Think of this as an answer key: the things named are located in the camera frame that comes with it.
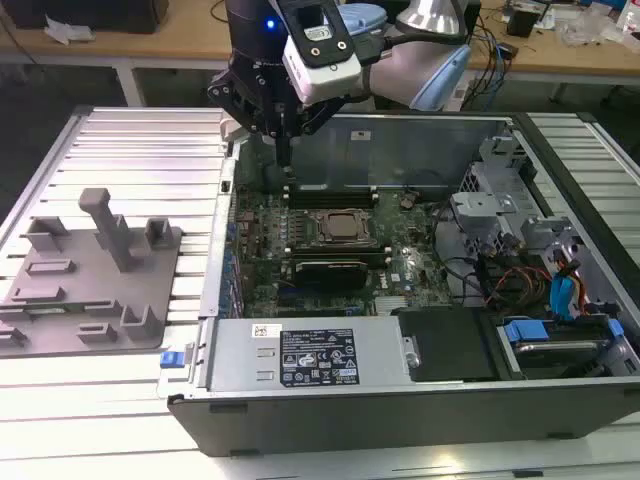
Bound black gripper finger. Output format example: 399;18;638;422
283;96;347;169
207;71;285;169

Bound black RAM slot bank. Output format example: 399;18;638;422
282;183;380;210
283;243;392;267

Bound white case latch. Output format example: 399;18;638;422
219;111;249;142

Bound wooden desk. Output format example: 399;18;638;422
0;0;640;109

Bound silver CPU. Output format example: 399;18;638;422
327;213;369;239

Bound CPU socket with metal cover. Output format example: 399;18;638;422
310;208;380;247

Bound black box on desk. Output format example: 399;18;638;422
8;0;169;35

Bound black graphics card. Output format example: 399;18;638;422
291;258;370;294

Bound green motherboard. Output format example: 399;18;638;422
229;183;451;319

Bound crumpled white paper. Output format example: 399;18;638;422
42;13;96;47

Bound silver metal drive cage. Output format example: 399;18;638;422
448;133;540;251

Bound silver chipset heatsink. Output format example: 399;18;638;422
373;296;410;317

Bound small black box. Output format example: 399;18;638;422
506;1;542;37

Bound grey parts rack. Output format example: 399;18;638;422
0;187;185;359

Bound black power supply label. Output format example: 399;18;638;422
277;327;359;389

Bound silver power supply unit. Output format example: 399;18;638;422
205;316;417;392

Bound black plastic shroud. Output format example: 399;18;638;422
398;306;504;384

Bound clear plastic bags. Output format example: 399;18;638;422
553;5;629;49

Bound black open PC case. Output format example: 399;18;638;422
158;110;640;457

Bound hard disk in blue carrier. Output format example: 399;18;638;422
497;315;624;380

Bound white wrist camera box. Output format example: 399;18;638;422
281;35;363;107

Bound black wire bundle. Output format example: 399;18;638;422
432;202;489;304

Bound blue cable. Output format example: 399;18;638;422
483;27;507;109

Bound red and yellow power wires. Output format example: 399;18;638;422
485;265;554;304

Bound blue flat data wire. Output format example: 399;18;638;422
548;248;585;322

